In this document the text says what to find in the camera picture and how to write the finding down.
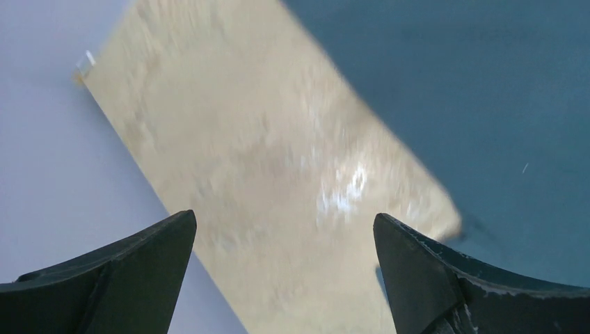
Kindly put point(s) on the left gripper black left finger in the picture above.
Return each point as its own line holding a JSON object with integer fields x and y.
{"x": 129, "y": 286}

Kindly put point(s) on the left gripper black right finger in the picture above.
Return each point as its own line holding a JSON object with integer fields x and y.
{"x": 432, "y": 288}

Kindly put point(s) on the blue grey t-shirt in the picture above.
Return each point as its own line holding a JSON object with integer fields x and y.
{"x": 493, "y": 98}

